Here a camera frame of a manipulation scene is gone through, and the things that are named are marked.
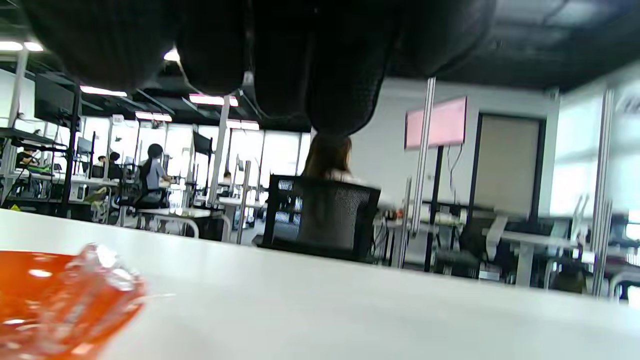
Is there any white cart with dark top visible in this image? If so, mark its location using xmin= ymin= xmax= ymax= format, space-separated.
xmin=117 ymin=206 xmax=233 ymax=243

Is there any clear glass perfume bottle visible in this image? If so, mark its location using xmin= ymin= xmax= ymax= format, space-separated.
xmin=37 ymin=243 xmax=147 ymax=353

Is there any orange plastic bowl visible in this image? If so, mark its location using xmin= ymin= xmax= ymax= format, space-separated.
xmin=0 ymin=250 xmax=147 ymax=360

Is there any white desk leg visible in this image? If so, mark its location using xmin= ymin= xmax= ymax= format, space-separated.
xmin=395 ymin=76 xmax=437 ymax=270

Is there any magenta screen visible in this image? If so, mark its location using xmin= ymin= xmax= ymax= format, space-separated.
xmin=404 ymin=96 xmax=468 ymax=151

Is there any grey metal pole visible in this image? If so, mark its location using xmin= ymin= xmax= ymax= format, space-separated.
xmin=206 ymin=95 xmax=232 ymax=207

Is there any person's right hand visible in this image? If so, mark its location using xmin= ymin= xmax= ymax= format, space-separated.
xmin=20 ymin=0 xmax=498 ymax=137

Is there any black mesh office chair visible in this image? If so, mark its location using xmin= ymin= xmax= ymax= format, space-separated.
xmin=252 ymin=174 xmax=382 ymax=263

